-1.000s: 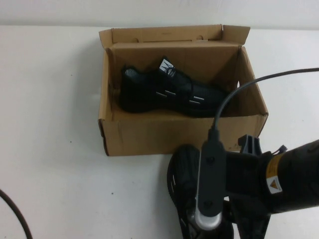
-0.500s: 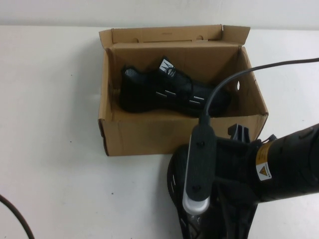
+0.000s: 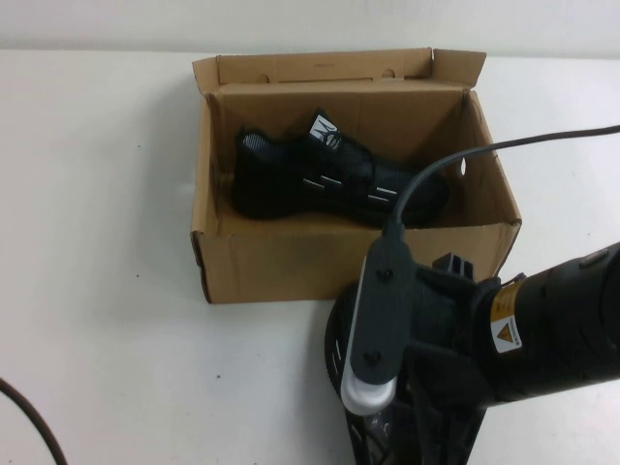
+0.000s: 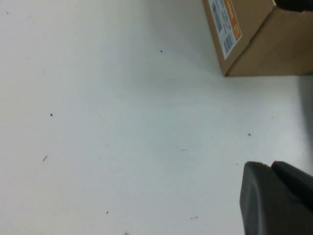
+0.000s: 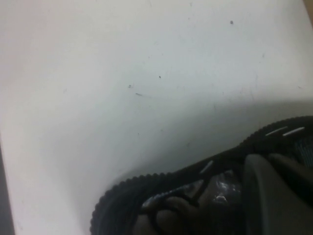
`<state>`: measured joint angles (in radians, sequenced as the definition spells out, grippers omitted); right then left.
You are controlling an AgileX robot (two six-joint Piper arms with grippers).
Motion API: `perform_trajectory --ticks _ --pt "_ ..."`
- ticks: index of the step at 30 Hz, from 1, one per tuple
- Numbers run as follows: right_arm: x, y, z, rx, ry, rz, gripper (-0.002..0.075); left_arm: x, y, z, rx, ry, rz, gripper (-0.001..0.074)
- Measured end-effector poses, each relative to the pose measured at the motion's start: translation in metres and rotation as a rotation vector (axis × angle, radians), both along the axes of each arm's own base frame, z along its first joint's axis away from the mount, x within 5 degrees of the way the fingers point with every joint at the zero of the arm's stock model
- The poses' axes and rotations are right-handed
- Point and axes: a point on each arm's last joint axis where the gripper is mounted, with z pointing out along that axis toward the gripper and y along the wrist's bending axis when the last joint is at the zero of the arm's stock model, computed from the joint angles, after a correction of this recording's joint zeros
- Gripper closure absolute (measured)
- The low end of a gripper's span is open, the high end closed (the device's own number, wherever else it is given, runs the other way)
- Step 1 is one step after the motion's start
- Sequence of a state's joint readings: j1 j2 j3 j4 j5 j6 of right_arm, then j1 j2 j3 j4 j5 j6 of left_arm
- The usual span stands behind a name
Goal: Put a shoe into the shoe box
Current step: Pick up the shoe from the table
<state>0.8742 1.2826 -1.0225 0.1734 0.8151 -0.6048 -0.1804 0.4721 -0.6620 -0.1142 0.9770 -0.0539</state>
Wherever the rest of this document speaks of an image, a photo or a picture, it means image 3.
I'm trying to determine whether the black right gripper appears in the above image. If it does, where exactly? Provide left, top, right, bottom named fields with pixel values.
left=404, top=251, right=495, bottom=465

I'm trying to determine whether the black sneaker with white stripes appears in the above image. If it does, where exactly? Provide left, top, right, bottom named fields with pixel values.
left=325, top=290, right=437, bottom=465
left=233, top=107, right=450, bottom=229

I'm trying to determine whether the brown cardboard shoe box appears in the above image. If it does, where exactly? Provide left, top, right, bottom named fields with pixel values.
left=187, top=46, right=524, bottom=306

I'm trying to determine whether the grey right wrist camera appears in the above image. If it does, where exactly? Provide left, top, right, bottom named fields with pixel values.
left=340, top=235, right=419, bottom=417

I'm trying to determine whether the grey camera cable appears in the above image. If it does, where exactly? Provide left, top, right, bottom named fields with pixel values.
left=385, top=123, right=620, bottom=241

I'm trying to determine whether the black cable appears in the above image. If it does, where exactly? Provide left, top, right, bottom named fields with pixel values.
left=0, top=377, right=74, bottom=465

